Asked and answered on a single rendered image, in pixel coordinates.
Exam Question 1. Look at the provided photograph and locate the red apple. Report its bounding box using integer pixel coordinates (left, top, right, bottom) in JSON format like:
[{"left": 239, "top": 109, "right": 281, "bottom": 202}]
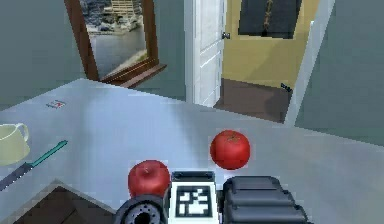
[{"left": 127, "top": 159, "right": 172, "bottom": 199}]

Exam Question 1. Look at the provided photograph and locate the teal handled knife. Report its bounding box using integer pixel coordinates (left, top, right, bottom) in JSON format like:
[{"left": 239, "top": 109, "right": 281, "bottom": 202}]
[{"left": 0, "top": 139, "right": 69, "bottom": 192}]

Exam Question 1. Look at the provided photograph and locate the brown framed window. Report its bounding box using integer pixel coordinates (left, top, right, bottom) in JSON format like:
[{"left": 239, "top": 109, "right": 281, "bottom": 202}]
[{"left": 63, "top": 0, "right": 167, "bottom": 89}]

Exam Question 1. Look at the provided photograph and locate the steel sink basin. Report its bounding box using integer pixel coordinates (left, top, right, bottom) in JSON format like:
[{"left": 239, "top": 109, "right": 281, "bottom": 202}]
[{"left": 2, "top": 179, "right": 118, "bottom": 224}]

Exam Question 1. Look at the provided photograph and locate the dark framed wall picture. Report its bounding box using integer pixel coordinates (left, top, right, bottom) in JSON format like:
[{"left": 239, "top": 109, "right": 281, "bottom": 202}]
[{"left": 237, "top": 0, "right": 304, "bottom": 40}]

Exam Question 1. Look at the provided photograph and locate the red tomato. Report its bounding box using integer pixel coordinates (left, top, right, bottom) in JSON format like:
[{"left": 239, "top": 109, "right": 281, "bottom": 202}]
[{"left": 209, "top": 130, "right": 251, "bottom": 171}]

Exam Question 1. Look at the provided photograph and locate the pale green mug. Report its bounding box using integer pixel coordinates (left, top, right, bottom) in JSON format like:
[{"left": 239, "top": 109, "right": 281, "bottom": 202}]
[{"left": 0, "top": 122, "right": 30, "bottom": 167}]

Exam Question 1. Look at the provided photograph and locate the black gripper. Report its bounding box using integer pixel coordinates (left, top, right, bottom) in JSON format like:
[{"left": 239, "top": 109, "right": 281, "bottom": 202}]
[{"left": 114, "top": 194, "right": 170, "bottom": 224}]

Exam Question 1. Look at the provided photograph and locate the white room door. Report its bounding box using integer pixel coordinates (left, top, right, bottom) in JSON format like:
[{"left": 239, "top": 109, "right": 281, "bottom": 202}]
[{"left": 193, "top": 0, "right": 228, "bottom": 108}]

